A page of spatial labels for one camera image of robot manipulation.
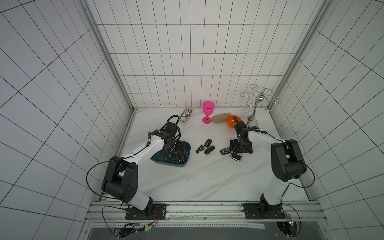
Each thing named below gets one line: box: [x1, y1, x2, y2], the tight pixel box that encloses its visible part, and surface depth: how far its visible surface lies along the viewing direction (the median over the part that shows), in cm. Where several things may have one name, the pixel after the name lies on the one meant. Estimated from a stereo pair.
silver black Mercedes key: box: [195, 145, 205, 154], surface depth 97 cm
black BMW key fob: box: [220, 147, 231, 155], surface depth 96 cm
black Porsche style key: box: [204, 145, 215, 155], surface depth 97 cm
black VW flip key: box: [204, 139, 212, 148], surface depth 100 cm
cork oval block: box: [212, 113, 232, 123], surface depth 111 cm
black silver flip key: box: [230, 153, 243, 162], surface depth 94 cm
